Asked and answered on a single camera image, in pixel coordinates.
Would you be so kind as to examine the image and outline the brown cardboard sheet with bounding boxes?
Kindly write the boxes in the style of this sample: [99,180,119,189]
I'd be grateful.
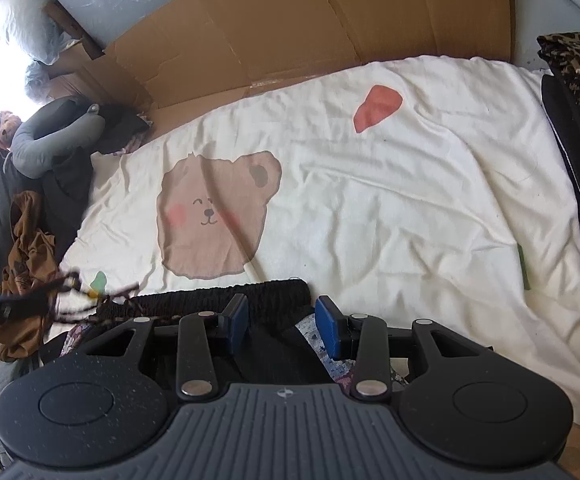
[50,0,514,133]

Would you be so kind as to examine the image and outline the cream bear print bedsheet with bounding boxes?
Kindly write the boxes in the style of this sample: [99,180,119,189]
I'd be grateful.
[61,56,580,479]

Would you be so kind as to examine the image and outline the brown t-shirt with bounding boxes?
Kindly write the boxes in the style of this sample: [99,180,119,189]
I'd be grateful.
[0,191,58,363]

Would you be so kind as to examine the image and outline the black shorts with bear lining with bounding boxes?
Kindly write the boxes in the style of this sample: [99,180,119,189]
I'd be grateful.
[58,278,363,391]

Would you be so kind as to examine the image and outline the black garment under pillow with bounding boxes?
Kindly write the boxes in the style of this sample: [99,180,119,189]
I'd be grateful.
[40,104,151,263]

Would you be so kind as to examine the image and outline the small teddy bear toy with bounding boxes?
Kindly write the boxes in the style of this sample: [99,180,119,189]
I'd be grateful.
[0,110,22,151]

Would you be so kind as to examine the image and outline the grey neck pillow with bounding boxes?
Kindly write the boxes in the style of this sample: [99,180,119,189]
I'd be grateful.
[9,96,106,179]

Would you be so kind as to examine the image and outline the white plastic bag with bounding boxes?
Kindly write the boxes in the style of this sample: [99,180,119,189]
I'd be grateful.
[0,0,74,102]

